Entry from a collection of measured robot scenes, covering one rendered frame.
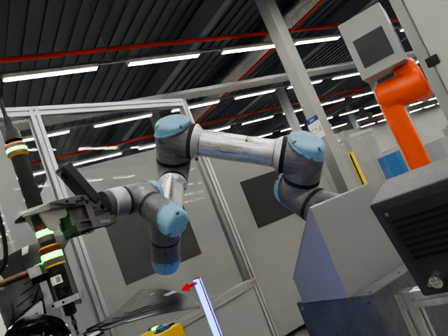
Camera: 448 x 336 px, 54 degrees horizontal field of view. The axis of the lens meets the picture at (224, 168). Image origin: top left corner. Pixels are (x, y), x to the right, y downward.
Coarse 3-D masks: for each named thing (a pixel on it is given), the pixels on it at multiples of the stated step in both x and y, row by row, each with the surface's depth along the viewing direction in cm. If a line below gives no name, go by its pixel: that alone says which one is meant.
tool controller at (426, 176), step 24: (432, 168) 73; (384, 192) 76; (408, 192) 70; (432, 192) 68; (384, 216) 73; (408, 216) 71; (432, 216) 69; (408, 240) 72; (432, 240) 70; (408, 264) 75; (432, 264) 72; (432, 288) 74
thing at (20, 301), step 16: (64, 240) 109; (16, 256) 108; (32, 256) 106; (16, 272) 103; (16, 288) 99; (32, 288) 96; (0, 304) 98; (16, 304) 95; (32, 304) 92; (16, 320) 92
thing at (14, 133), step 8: (8, 120) 97; (8, 128) 96; (16, 128) 97; (8, 136) 95; (16, 136) 96; (48, 272) 92; (56, 272) 91; (64, 272) 92; (56, 280) 91; (64, 280) 91; (56, 288) 91; (64, 288) 91; (64, 296) 90; (72, 304) 91; (64, 312) 91; (72, 312) 90
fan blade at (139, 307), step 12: (132, 300) 109; (144, 300) 106; (156, 300) 104; (168, 300) 102; (180, 300) 102; (192, 300) 102; (120, 312) 102; (132, 312) 97; (144, 312) 96; (156, 312) 95; (168, 312) 96; (108, 324) 92; (120, 324) 91
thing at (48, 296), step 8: (40, 264) 92; (32, 272) 92; (40, 272) 92; (32, 280) 91; (40, 280) 91; (48, 280) 92; (48, 288) 91; (48, 296) 91; (56, 296) 92; (72, 296) 89; (80, 296) 91; (48, 304) 91; (56, 304) 88; (64, 304) 88
